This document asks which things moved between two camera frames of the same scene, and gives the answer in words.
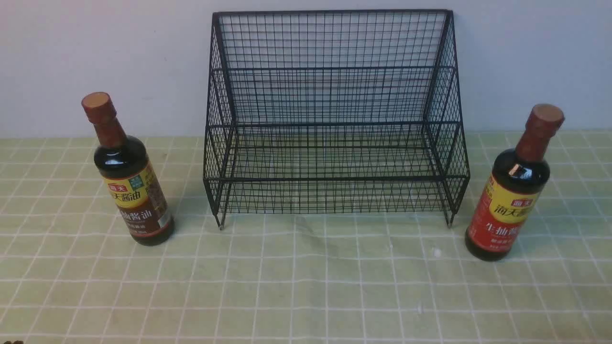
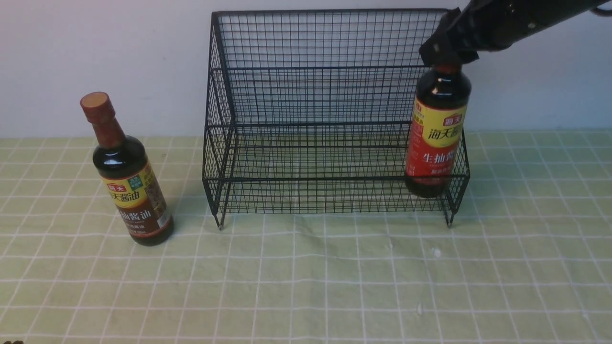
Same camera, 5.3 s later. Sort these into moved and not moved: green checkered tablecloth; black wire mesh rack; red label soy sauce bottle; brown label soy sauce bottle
Moved: red label soy sauce bottle
Not moved: brown label soy sauce bottle; green checkered tablecloth; black wire mesh rack
